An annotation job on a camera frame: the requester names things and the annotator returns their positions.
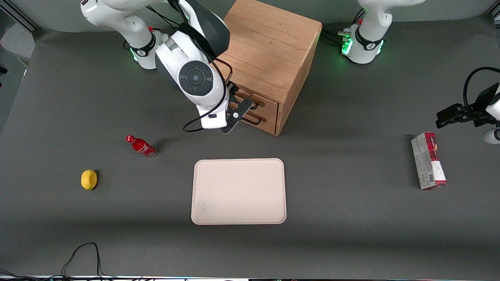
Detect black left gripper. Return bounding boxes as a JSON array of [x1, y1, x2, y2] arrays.
[[436, 83, 498, 128]]

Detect black metal drawer handle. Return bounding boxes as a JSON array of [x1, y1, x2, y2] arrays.
[[238, 92, 266, 110], [242, 111, 267, 126]]

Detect wooden drawer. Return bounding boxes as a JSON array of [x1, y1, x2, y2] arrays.
[[234, 105, 279, 135]]

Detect wooden drawer cabinet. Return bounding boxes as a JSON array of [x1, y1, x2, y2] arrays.
[[214, 0, 323, 136]]

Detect grey and red carton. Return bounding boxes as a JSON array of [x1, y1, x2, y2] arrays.
[[411, 132, 447, 190]]

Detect cream plastic tray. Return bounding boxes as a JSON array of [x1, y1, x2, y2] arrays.
[[191, 158, 287, 225]]

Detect red soda bottle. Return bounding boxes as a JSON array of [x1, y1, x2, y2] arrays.
[[125, 135, 157, 158]]

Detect yellow lemon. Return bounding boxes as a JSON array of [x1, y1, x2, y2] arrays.
[[81, 169, 98, 190]]

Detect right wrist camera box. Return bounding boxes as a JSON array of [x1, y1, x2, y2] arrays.
[[221, 98, 253, 134]]

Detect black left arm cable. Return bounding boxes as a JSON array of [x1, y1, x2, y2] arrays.
[[464, 67, 500, 112]]

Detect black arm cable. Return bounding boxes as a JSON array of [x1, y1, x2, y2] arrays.
[[183, 23, 234, 132], [464, 67, 500, 112]]

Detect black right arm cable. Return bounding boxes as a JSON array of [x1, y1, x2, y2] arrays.
[[183, 23, 234, 132]]

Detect black right base cables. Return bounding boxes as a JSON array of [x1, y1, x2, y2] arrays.
[[146, 7, 184, 39]]

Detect black base cables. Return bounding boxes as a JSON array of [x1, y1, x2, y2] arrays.
[[321, 8, 366, 45], [146, 7, 184, 39]]

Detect black left base cables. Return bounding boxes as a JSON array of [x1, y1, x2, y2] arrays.
[[321, 8, 366, 45]]

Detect black looped table cable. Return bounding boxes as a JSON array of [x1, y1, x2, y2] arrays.
[[62, 242, 106, 279]]

